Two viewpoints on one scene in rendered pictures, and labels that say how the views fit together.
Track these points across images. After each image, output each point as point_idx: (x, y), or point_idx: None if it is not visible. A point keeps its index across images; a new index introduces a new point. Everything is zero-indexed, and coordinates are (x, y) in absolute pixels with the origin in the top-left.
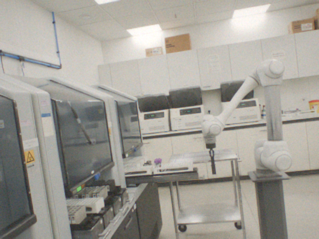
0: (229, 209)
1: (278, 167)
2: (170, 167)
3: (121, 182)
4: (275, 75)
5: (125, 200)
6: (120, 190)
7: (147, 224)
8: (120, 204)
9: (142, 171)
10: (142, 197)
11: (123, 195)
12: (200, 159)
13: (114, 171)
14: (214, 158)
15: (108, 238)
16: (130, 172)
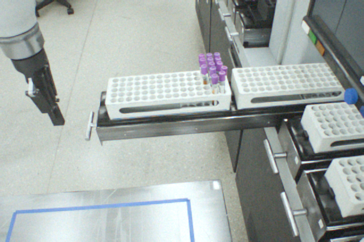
0: None
1: None
2: (173, 74)
3: (284, 53)
4: None
5: (238, 32)
6: (245, 16)
7: (253, 188)
8: (233, 17)
9: (272, 102)
10: (263, 142)
11: (238, 20)
12: (71, 230)
13: (278, 3)
14: (11, 227)
15: (221, 8)
16: (309, 99)
